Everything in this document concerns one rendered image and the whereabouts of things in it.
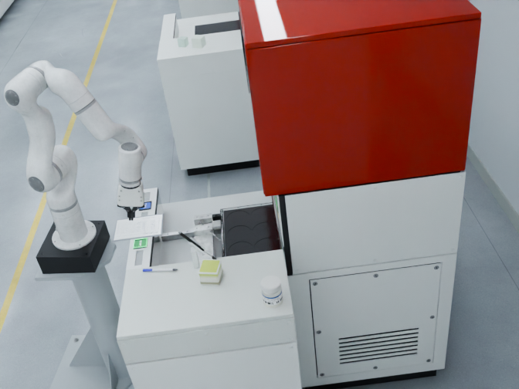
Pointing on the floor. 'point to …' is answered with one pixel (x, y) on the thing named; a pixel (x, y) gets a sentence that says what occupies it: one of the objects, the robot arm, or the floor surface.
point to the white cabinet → (223, 370)
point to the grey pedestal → (87, 286)
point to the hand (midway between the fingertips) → (131, 214)
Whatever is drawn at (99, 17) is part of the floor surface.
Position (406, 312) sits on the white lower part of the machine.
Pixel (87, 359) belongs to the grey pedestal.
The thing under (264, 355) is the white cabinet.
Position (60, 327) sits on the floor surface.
